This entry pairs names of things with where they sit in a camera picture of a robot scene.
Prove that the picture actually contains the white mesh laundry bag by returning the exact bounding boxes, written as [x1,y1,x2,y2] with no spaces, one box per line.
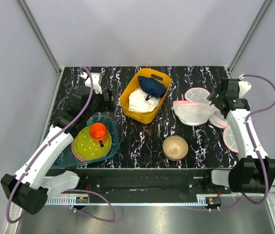
[172,88,211,126]

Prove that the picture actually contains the white bra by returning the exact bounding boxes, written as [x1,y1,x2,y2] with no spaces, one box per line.
[128,88,160,113]

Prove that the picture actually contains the navy blue bra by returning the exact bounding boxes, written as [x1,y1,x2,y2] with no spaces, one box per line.
[138,76,166,101]

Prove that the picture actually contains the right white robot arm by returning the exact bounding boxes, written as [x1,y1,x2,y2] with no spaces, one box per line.
[202,75,275,194]

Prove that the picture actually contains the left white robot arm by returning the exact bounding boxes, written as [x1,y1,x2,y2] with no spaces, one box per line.
[0,67,103,223]

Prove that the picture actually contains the flat pink-rimmed mesh bag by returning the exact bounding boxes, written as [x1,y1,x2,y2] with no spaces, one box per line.
[222,125,238,153]

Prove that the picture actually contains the orange plastic cup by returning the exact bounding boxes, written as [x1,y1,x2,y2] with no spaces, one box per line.
[89,123,109,145]

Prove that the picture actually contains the yellow plastic basket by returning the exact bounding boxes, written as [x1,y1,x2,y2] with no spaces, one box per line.
[120,68,172,124]

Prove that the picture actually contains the yellow-green dotted plate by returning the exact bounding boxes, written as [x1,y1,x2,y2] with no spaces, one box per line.
[72,123,112,161]

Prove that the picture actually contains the pink plate under green plate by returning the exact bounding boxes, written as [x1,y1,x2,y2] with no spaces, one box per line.
[71,136,109,162]

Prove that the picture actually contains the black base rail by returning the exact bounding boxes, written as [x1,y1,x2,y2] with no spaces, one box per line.
[61,168,231,195]

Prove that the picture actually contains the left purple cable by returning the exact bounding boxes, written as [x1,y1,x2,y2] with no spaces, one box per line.
[7,66,116,224]

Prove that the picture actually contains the purple cable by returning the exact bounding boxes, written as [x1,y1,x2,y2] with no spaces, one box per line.
[183,74,275,212]
[7,66,116,224]

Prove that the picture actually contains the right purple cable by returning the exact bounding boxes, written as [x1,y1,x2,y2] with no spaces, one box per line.
[183,74,275,212]

